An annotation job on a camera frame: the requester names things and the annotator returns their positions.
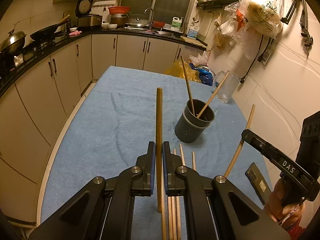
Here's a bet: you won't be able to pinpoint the bundle of wooden chopsticks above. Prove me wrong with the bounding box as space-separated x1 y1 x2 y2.
167 144 196 240

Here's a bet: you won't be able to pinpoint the white plastic bag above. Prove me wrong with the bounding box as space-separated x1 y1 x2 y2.
189 50 211 67

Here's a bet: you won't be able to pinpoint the black wall shelf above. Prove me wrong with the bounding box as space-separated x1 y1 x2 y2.
196 0 240 8

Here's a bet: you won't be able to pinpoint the dark grey chopstick holder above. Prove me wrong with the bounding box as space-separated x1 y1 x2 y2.
175 99 216 143

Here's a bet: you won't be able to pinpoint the wooden cutting board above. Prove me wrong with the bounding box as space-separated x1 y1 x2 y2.
180 35 207 48

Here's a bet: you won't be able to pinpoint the black wok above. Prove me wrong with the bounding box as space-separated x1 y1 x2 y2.
30 24 66 41

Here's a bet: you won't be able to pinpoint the chrome faucet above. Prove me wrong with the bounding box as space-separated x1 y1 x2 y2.
144 7 154 25

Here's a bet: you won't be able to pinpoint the person's right hand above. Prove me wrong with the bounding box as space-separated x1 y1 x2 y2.
265 180 306 228

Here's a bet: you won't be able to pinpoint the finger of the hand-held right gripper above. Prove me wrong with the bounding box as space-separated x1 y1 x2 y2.
241 129 279 167

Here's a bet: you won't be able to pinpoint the blue table cloth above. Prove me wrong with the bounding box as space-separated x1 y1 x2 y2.
40 65 273 240

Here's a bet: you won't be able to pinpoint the brown wooden chopstick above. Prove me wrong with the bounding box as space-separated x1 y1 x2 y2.
156 87 164 213

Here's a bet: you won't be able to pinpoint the clear plastic pitcher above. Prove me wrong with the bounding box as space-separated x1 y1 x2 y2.
213 70 241 104

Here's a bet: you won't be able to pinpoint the metal pot with lid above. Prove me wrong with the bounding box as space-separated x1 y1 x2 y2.
0 29 27 53

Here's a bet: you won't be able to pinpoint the white bottle green label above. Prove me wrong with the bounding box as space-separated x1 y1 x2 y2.
171 16 184 32

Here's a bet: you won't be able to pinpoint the black hanging metal rod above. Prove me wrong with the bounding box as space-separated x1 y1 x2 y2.
300 0 314 56
280 0 300 25

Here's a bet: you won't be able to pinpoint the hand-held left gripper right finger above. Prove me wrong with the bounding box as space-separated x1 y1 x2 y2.
162 141 292 240

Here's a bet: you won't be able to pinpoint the silver rice cooker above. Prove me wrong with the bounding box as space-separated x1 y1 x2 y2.
75 0 103 31

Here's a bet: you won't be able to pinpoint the white bottle blue label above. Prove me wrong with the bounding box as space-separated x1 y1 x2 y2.
187 22 200 39

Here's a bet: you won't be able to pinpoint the black kitchen countertop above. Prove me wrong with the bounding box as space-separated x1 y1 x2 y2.
0 26 208 98

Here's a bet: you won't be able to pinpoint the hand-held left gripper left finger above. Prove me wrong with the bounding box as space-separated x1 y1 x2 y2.
30 141 157 240

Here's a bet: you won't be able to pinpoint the wooden spatula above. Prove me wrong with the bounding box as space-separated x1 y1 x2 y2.
57 14 71 27

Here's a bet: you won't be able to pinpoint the blue plastic bag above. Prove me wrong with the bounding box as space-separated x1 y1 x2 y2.
189 62 216 86

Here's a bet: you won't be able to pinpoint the black power cable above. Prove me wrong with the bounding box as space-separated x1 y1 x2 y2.
239 35 273 84

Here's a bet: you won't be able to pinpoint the glass pot lid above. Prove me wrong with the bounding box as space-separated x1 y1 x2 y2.
128 15 148 28

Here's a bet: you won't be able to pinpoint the dark smartphone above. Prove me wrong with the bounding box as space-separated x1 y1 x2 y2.
245 162 272 205

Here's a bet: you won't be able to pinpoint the beige base cabinets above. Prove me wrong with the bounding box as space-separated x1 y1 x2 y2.
0 33 207 228

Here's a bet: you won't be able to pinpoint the yellow plastic bag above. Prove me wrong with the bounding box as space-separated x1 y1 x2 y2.
164 60 201 83

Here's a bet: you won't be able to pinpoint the hanging plastic bags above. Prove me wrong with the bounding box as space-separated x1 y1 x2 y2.
213 0 285 61

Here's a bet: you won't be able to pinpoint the red plastic basin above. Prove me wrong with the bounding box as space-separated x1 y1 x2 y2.
108 6 131 16

